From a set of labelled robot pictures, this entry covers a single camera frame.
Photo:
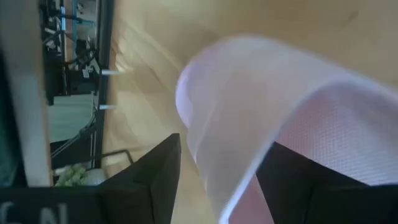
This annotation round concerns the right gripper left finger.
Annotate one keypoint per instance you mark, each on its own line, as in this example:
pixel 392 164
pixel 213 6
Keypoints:
pixel 149 186

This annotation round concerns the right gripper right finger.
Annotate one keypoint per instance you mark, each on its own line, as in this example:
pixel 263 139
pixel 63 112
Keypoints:
pixel 295 193

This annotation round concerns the pink rubber slide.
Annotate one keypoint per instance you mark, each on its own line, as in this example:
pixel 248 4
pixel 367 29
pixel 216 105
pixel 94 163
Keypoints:
pixel 242 109

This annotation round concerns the black metal table frame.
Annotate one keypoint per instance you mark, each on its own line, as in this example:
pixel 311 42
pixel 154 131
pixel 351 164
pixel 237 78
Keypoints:
pixel 104 46

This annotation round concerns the small green potted plant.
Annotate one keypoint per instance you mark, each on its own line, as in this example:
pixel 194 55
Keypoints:
pixel 73 175

